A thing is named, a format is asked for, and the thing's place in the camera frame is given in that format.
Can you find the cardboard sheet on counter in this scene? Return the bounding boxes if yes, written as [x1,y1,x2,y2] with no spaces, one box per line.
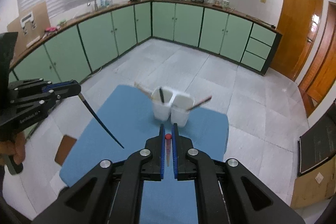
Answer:
[7,2,51,52]

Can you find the left hand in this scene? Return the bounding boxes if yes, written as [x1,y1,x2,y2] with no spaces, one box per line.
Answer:
[0,131,26,166]

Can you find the wooden door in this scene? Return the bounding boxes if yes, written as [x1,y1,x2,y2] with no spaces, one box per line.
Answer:
[270,0,323,81]
[298,2,335,117]

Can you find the left white plastic holder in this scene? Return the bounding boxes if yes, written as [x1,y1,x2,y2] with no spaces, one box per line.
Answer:
[151,86,174,122]

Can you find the black chopstick silver band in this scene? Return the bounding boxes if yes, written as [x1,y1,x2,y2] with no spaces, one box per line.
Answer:
[78,93,124,148]

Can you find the right white plastic holder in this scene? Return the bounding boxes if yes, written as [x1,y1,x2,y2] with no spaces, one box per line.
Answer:
[170,94,195,127]

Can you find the black chopstick in holder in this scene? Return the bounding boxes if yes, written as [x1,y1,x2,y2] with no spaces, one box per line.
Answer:
[159,87,165,104]

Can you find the white plastic holder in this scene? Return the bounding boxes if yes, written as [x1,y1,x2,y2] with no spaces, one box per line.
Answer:
[151,86,174,122]
[170,94,195,127]

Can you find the green lower kitchen cabinets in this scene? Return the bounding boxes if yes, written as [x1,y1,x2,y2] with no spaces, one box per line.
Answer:
[10,0,282,81]

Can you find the brown wooden board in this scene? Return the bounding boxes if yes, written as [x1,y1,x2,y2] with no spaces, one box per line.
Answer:
[54,135,77,166]

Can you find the black glass cabinet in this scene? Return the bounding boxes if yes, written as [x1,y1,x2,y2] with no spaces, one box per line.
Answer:
[298,109,335,176]

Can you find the near wooden door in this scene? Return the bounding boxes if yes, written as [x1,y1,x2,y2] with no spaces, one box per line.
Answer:
[270,0,323,81]

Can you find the red handled bamboo chopstick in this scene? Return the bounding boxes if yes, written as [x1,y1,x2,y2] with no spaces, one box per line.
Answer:
[165,134,172,166]

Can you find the far wooden door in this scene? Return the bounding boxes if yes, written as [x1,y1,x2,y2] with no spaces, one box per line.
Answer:
[298,2,335,117]

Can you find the dark chopstick in holder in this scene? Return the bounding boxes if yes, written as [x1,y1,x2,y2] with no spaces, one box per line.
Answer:
[186,96,212,111]

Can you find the cardboard box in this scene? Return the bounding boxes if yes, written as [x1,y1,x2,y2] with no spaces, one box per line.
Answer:
[290,169,335,209]

